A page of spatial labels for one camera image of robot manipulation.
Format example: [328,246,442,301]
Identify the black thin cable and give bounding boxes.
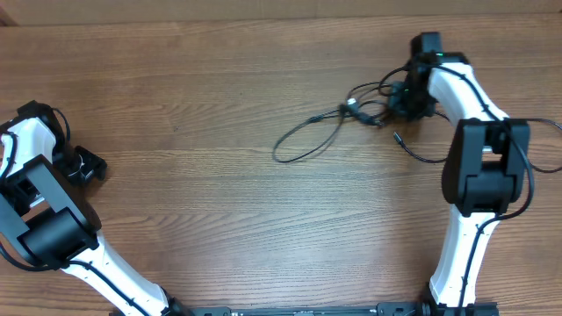
[392,110,562,175]

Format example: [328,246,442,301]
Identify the black thick USB cable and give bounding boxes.
[271,81,396,165]

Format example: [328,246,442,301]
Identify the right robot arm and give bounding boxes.
[389,32,533,315]

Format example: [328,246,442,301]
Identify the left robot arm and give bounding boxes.
[1,101,190,315]

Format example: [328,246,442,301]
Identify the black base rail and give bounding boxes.
[161,302,500,316]

